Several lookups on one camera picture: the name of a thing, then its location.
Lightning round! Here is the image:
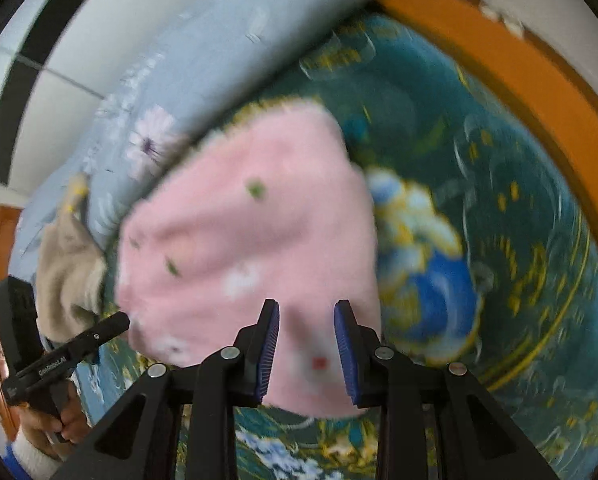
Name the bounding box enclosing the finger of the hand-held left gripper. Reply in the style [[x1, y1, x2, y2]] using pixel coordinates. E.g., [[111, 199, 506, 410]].
[[71, 311, 131, 361]]

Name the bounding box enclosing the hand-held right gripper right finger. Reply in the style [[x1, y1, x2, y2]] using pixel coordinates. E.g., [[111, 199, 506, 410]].
[[334, 299, 555, 480]]

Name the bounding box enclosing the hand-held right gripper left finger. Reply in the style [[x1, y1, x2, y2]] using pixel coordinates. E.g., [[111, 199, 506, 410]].
[[49, 299, 281, 480]]

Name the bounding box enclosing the pink floral fleece garment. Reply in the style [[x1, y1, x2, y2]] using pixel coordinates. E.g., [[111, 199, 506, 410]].
[[115, 102, 385, 418]]

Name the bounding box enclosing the person's left forearm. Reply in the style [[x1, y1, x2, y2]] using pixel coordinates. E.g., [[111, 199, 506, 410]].
[[4, 435, 67, 480]]

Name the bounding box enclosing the person's left hand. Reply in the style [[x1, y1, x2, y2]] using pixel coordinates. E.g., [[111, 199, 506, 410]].
[[16, 390, 92, 461]]

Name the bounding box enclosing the beige garment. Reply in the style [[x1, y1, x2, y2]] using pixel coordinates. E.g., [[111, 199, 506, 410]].
[[36, 172, 107, 341]]

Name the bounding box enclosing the teal floral bedsheet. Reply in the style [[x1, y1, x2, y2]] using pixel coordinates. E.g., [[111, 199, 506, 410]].
[[74, 12, 598, 480]]

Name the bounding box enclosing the grey floral duvet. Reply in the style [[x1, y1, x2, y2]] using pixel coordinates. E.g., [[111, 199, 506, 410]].
[[16, 0, 382, 261]]

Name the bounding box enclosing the white and black wardrobe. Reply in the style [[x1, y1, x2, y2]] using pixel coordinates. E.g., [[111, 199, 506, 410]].
[[0, 0, 240, 196]]

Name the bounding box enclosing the wooden bed frame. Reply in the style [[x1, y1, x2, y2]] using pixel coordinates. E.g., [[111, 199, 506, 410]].
[[374, 0, 598, 181]]

